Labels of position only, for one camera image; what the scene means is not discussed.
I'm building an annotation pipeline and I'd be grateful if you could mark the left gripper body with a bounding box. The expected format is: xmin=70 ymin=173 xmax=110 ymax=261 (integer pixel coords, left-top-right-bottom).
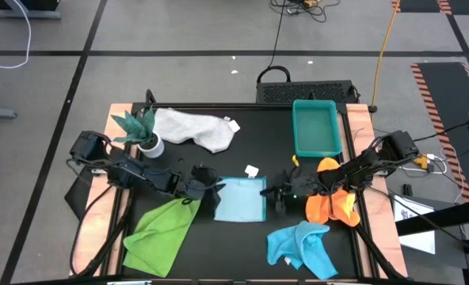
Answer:
xmin=174 ymin=164 xmax=220 ymax=201

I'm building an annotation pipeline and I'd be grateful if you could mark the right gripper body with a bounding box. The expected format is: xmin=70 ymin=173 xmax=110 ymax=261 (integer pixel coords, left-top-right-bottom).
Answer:
xmin=280 ymin=169 xmax=323 ymax=200

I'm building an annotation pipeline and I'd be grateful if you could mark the pale blue teal-edged towel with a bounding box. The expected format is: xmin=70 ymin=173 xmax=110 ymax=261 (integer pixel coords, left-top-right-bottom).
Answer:
xmin=213 ymin=165 xmax=268 ymax=223

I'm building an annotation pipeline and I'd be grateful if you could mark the orange microfiber towel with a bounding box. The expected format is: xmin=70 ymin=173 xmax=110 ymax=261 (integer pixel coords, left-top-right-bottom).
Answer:
xmin=304 ymin=157 xmax=361 ymax=228

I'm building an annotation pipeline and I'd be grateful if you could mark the blue microfiber towel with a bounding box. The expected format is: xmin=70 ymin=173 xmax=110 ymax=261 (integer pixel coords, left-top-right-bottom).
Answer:
xmin=266 ymin=220 xmax=339 ymax=281

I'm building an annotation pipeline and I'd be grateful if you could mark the white grey microfiber towel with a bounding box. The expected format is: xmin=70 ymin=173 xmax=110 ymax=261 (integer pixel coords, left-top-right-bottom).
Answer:
xmin=153 ymin=107 xmax=242 ymax=154

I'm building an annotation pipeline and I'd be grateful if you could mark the green microfiber towel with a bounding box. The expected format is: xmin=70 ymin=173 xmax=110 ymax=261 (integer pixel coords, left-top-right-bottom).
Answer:
xmin=122 ymin=197 xmax=202 ymax=279

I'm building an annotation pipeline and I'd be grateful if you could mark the white plant pot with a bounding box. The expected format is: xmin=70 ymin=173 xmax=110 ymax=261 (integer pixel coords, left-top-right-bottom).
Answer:
xmin=137 ymin=132 xmax=166 ymax=159

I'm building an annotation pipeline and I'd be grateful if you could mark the teal plastic bin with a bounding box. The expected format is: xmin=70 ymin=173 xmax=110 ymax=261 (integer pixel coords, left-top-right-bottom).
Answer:
xmin=292 ymin=99 xmax=343 ymax=158

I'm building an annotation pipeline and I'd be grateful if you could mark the artificial green plant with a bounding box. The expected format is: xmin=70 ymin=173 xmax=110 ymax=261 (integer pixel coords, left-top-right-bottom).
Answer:
xmin=110 ymin=105 xmax=158 ymax=146

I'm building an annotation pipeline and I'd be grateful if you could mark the wooden table side board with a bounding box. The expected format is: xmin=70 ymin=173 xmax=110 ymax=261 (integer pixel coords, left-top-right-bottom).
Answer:
xmin=345 ymin=103 xmax=409 ymax=278
xmin=70 ymin=103 xmax=135 ymax=276

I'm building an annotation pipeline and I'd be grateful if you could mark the black computer case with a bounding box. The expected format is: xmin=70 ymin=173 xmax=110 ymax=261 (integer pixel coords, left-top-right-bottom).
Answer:
xmin=256 ymin=80 xmax=357 ymax=105

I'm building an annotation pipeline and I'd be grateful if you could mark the white paper sheet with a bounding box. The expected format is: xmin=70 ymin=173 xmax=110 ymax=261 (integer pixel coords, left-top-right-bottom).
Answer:
xmin=392 ymin=194 xmax=437 ymax=255

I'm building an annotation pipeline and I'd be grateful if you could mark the black flat beam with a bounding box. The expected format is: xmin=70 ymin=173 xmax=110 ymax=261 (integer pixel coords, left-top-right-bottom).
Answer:
xmin=395 ymin=197 xmax=469 ymax=237

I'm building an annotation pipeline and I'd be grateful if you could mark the black striped floor mat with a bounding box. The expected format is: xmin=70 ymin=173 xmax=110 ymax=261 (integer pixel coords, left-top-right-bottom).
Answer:
xmin=410 ymin=62 xmax=469 ymax=203
xmin=392 ymin=0 xmax=469 ymax=16

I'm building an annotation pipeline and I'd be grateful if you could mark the grey desk foot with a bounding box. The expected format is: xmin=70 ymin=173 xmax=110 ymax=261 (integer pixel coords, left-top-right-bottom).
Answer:
xmin=0 ymin=9 xmax=61 ymax=20

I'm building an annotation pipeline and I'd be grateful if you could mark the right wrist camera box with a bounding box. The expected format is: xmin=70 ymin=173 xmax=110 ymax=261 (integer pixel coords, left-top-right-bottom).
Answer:
xmin=273 ymin=189 xmax=289 ymax=214

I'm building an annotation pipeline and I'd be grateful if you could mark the black looped cable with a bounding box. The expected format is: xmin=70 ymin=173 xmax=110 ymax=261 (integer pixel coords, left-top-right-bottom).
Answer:
xmin=257 ymin=65 xmax=292 ymax=84

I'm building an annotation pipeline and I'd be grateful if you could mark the white power adapter cable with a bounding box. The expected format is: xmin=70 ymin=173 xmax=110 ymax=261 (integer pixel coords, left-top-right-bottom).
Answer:
xmin=400 ymin=153 xmax=449 ymax=175

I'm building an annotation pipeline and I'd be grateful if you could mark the black hanging cable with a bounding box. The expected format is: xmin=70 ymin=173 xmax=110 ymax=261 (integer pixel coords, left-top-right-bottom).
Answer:
xmin=268 ymin=0 xmax=285 ymax=68

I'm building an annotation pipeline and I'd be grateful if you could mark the yellow hanging cable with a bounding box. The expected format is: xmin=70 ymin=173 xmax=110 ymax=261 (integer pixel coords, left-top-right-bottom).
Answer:
xmin=371 ymin=0 xmax=401 ymax=114

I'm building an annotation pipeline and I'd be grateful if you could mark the black cable bundle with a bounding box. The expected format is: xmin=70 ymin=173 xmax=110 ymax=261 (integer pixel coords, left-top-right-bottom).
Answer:
xmin=269 ymin=0 xmax=341 ymax=23

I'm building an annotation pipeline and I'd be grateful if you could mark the white floor cable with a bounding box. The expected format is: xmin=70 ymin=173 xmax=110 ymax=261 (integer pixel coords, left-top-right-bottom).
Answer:
xmin=0 ymin=0 xmax=32 ymax=70

